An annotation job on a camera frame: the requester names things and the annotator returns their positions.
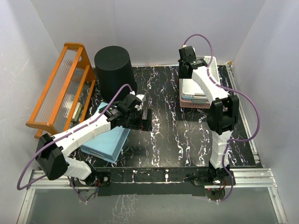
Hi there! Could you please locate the dark blue perforated basket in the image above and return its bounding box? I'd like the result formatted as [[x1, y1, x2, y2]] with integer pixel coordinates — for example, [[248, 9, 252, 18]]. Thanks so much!
[[180, 80, 210, 104]]

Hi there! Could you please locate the large black plastic bucket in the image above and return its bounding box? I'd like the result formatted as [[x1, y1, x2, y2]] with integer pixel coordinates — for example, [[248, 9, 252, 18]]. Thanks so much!
[[94, 46, 138, 102]]

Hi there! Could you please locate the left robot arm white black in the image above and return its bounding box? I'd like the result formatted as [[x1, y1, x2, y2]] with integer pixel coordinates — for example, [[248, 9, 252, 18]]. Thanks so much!
[[36, 93, 152, 186]]

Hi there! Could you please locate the light blue perforated basket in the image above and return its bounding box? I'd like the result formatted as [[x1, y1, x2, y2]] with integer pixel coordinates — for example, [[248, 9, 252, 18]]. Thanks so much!
[[80, 102, 131, 163]]

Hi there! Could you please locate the small grey block in rack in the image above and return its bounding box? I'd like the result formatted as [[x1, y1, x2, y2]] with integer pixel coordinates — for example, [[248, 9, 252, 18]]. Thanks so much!
[[71, 102, 82, 122]]

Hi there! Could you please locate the black front mounting rail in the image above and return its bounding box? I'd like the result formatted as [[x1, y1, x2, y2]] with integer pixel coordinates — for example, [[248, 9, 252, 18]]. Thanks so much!
[[96, 167, 212, 196]]

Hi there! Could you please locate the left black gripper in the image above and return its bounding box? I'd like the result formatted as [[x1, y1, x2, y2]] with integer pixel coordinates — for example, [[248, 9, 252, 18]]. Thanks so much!
[[123, 108, 152, 132]]

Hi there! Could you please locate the white perforated basket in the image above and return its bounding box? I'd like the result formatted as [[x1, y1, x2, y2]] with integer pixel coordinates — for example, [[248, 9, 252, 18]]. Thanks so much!
[[181, 57, 220, 97]]

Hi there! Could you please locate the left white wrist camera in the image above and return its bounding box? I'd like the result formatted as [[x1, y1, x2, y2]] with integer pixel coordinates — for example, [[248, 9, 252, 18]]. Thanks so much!
[[129, 91, 145, 111]]

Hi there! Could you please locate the purple cable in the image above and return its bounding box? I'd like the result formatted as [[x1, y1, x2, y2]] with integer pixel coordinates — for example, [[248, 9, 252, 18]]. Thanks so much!
[[16, 84, 138, 203], [182, 34, 261, 203]]

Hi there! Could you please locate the pink perforated basket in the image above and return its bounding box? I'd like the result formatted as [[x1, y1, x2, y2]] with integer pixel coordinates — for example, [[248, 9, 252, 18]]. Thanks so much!
[[179, 80, 210, 109]]

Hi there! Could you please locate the orange wooden rack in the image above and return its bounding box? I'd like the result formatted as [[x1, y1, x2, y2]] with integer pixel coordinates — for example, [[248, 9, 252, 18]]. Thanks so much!
[[26, 42, 96, 139]]

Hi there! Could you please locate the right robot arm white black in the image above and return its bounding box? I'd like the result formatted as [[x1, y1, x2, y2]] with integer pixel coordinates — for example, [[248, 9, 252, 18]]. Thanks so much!
[[178, 45, 239, 185]]

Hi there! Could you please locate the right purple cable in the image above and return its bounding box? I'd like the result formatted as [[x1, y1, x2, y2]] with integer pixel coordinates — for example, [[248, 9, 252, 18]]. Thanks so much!
[[182, 34, 261, 203]]

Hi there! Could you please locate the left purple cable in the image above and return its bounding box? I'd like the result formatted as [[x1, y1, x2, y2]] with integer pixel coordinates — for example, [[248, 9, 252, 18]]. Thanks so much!
[[16, 84, 138, 203]]

